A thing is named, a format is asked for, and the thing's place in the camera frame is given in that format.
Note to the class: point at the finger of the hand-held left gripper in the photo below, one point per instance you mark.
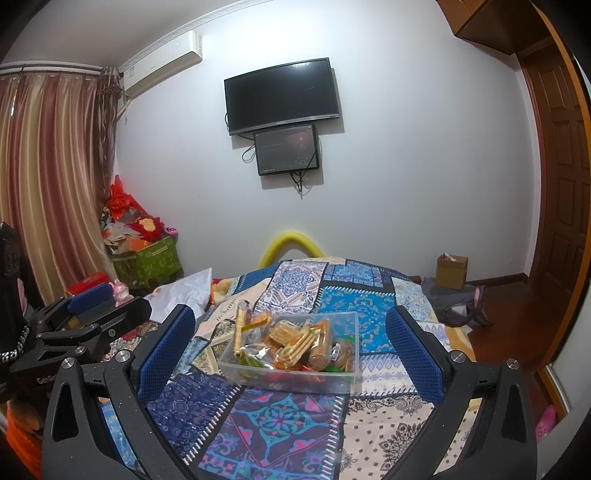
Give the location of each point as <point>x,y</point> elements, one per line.
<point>90,296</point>
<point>111,323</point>

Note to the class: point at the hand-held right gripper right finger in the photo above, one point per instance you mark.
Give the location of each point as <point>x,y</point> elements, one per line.
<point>413,353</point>

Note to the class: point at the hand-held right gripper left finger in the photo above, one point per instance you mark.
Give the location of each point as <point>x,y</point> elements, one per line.
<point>166,355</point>

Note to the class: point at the pile of assorted snack packets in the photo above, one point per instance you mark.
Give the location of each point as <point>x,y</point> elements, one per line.
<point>295,344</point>

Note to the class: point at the clear plastic container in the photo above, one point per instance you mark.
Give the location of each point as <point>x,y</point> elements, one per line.
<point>286,382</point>

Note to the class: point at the red box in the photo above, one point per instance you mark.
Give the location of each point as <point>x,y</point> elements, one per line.
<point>85,282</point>

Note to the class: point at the pink toy figure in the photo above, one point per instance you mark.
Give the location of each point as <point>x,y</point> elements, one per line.
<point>121,290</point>

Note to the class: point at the orange cloth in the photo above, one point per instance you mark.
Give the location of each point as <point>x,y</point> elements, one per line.
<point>21,434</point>

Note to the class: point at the grey clothes heap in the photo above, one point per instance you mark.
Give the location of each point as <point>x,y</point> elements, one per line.
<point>452,304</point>

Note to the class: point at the green fabric storage box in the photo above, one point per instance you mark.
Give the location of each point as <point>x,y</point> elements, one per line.
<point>147,265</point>

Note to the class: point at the white pillow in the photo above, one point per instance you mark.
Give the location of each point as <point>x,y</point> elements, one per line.
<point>184,290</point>

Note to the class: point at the orange plush pillow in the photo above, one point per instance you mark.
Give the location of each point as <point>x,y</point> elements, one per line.
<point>221,288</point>

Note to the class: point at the brown cardboard box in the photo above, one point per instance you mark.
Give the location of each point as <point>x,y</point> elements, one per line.
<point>452,274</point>

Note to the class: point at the striped brown curtain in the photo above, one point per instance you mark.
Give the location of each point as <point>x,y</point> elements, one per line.
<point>55,184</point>

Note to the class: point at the patchwork patterned blanket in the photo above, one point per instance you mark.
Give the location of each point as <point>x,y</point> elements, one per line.
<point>286,424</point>

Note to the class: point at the pink slippers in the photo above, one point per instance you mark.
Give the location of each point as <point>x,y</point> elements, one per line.
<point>546,420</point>

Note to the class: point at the yellow foam tube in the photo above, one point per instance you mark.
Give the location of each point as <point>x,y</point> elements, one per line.
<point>291,237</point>

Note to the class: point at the brown wooden door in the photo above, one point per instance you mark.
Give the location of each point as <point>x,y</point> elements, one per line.
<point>563,184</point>

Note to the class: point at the white air conditioner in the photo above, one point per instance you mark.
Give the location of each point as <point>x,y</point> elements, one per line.
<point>161,64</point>

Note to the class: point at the brown wooden cabinet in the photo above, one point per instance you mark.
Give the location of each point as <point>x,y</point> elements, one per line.
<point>489,23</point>

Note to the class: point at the white curtain rail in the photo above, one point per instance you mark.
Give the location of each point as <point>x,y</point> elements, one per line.
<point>46,68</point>

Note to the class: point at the small black wall monitor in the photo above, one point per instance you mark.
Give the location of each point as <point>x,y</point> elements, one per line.
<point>286,150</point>

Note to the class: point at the black wall television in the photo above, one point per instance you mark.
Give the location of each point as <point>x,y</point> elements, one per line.
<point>281,97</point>

